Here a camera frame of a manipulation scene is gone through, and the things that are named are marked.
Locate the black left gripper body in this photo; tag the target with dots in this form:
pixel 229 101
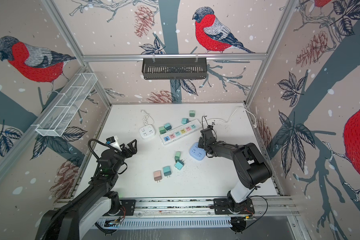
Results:
pixel 121 157

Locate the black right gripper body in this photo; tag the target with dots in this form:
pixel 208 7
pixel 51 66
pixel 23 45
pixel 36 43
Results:
pixel 202 144

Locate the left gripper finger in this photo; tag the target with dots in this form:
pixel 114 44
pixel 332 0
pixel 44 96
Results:
pixel 131 148
pixel 111 140

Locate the blue square socket cube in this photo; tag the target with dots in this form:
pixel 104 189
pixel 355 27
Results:
pixel 197 153

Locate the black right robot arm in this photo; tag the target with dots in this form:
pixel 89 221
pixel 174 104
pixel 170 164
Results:
pixel 250 165

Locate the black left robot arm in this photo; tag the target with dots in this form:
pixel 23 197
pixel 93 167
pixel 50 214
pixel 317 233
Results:
pixel 75 219

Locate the pink plug adapter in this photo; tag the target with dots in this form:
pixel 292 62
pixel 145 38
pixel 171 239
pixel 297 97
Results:
pixel 158 176

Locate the teal plug adapter front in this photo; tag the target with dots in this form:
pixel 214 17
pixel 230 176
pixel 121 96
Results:
pixel 167 171

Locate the white square socket cube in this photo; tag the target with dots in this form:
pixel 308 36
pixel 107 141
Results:
pixel 147 131

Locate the white multicolour power strip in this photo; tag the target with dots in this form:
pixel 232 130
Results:
pixel 180 132

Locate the white mesh shelf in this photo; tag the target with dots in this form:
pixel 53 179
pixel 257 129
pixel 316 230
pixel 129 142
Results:
pixel 62 113

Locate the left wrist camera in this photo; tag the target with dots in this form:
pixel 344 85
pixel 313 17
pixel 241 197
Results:
pixel 117 146

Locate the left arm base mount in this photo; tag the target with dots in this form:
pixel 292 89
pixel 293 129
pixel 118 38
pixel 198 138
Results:
pixel 123 207

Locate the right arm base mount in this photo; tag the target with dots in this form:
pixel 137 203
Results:
pixel 227 206

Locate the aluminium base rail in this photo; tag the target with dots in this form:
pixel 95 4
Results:
pixel 194 212

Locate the black wire basket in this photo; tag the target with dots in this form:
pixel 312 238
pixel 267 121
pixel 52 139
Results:
pixel 174 69

